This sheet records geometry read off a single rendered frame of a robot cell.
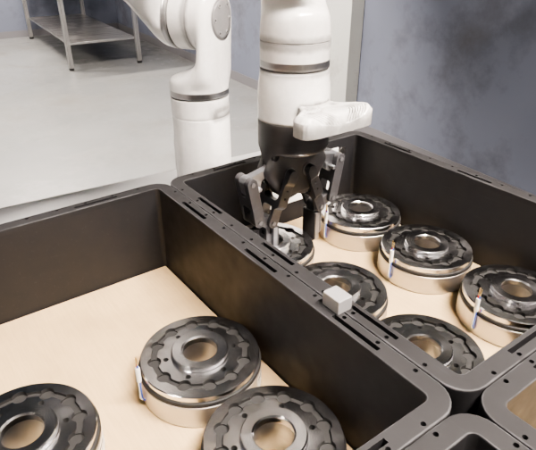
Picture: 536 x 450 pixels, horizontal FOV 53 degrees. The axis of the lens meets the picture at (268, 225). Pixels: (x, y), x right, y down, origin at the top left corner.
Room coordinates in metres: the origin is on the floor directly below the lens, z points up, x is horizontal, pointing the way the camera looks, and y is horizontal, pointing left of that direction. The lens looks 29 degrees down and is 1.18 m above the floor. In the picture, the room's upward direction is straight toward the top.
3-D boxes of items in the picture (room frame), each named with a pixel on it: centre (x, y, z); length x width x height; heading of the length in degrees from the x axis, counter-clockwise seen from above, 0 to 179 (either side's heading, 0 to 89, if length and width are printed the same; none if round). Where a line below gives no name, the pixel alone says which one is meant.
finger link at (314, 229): (0.56, -0.05, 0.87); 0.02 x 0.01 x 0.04; 37
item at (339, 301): (0.32, -0.05, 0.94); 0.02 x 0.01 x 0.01; 36
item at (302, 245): (0.53, 0.00, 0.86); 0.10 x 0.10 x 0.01
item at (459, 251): (0.52, -0.18, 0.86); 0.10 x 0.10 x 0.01
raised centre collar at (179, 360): (0.34, 0.06, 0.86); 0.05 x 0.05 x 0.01
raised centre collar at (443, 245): (0.52, -0.18, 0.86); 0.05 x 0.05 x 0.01
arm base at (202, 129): (0.84, 0.11, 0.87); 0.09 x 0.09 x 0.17; 37
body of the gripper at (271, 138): (0.54, -0.03, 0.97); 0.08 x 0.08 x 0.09
